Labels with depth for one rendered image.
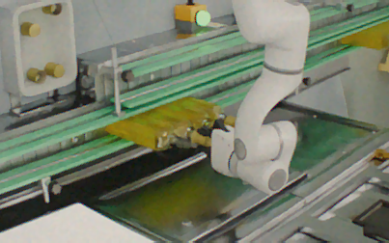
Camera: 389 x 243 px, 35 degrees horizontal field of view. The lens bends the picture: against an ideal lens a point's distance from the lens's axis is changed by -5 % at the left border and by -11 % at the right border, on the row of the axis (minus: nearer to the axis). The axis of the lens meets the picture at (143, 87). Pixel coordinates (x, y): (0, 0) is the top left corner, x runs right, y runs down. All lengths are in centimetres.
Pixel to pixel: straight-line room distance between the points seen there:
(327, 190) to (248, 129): 44
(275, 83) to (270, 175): 20
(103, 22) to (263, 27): 72
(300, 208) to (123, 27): 73
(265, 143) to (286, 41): 21
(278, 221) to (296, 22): 49
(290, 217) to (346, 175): 26
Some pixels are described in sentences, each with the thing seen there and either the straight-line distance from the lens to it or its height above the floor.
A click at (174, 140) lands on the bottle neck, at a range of 155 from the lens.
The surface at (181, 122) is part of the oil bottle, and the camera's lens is 161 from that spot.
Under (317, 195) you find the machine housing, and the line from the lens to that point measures 160.
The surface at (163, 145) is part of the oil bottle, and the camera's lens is 157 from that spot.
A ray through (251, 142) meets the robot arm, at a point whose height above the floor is 141.
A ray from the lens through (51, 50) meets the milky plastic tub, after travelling 170.
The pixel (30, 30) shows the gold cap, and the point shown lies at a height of 81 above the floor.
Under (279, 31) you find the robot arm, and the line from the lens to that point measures 120.
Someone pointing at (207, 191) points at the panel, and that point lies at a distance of 160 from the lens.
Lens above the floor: 216
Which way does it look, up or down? 46 degrees down
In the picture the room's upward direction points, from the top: 106 degrees clockwise
